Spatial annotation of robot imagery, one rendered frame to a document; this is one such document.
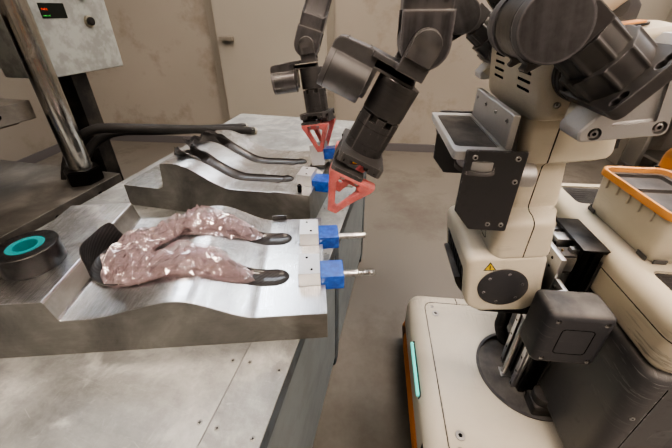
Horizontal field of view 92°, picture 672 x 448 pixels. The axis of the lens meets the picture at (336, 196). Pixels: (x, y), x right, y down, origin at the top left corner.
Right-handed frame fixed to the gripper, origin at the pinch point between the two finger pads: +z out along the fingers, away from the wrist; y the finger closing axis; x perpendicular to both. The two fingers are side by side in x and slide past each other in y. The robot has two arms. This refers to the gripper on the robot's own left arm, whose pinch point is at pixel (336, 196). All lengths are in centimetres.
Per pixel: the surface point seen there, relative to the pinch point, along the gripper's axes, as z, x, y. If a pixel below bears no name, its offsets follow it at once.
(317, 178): 10.8, -2.1, -23.8
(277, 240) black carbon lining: 18.3, -4.9, -6.3
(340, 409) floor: 90, 43, -20
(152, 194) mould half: 35, -38, -23
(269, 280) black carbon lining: 17.7, -3.6, 4.8
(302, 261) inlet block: 12.4, 0.0, 3.2
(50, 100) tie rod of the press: 31, -75, -37
